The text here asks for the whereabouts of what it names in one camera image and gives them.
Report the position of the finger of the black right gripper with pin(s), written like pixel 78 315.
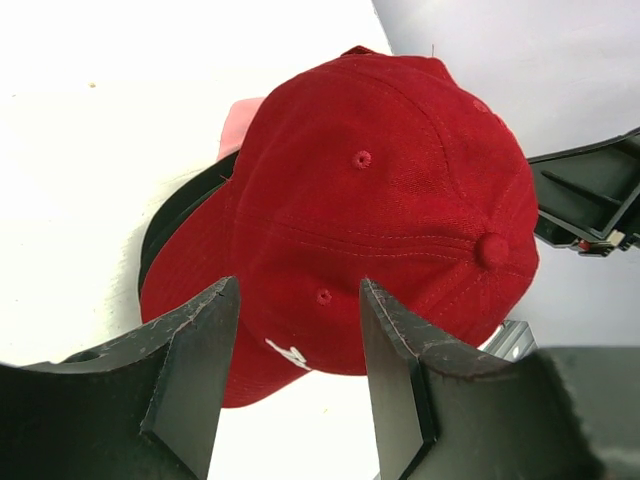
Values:
pixel 588 197

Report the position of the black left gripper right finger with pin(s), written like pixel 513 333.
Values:
pixel 443 409

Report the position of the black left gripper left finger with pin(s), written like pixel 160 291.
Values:
pixel 144 405

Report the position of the dark red LA cap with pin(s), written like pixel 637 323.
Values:
pixel 366 166

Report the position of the black NY cap red brim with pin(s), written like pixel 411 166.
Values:
pixel 178 207

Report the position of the pink baseball cap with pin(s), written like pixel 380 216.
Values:
pixel 236 125

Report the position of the aluminium front rail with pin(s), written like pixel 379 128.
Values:
pixel 511 341

